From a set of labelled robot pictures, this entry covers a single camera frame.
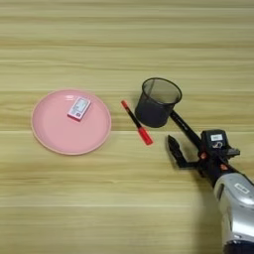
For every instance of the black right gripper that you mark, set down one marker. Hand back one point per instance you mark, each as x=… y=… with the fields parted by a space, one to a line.
x=215 y=168

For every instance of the small white and red box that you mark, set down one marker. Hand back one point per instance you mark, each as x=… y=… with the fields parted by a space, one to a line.
x=79 y=108

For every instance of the round pink plate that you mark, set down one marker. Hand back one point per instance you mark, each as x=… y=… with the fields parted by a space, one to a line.
x=63 y=132

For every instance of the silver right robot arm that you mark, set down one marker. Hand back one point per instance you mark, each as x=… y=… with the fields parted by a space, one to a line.
x=239 y=211

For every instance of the small black box white label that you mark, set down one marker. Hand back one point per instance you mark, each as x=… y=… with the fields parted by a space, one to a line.
x=215 y=144

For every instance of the black mesh pen cup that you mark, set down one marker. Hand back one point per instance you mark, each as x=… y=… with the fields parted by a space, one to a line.
x=152 y=110

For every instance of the red and black marker pen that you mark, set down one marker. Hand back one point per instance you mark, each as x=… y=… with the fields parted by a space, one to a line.
x=134 y=120

